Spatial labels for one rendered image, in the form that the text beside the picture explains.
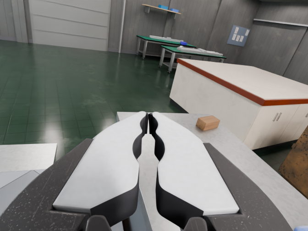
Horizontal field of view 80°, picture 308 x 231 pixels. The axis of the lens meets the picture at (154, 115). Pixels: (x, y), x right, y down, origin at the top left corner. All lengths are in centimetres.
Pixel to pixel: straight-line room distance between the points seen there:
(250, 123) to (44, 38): 697
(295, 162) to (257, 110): 73
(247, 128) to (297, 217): 199
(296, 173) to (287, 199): 193
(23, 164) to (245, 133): 241
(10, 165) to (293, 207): 121
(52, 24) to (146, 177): 738
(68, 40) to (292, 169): 736
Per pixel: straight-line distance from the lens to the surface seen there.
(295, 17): 1164
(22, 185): 92
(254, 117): 265
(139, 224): 68
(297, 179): 279
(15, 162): 119
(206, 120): 102
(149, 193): 61
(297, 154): 274
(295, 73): 1106
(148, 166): 69
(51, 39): 786
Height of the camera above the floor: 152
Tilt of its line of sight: 27 degrees down
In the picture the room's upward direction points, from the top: 12 degrees clockwise
